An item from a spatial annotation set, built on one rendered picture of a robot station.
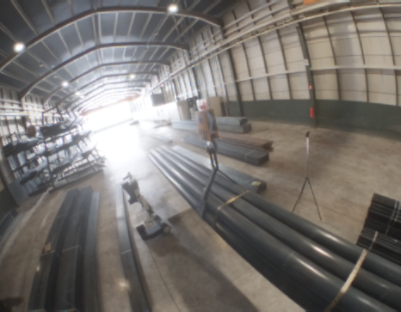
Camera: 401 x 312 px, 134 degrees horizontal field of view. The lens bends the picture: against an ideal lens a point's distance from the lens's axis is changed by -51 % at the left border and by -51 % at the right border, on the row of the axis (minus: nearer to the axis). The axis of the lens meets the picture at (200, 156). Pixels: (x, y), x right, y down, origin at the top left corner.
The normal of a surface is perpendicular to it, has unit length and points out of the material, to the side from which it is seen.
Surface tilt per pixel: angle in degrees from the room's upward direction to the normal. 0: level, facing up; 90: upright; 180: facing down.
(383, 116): 90
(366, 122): 90
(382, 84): 90
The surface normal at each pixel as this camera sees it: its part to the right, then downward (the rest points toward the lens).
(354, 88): -0.85, 0.34
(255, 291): -0.22, -0.92
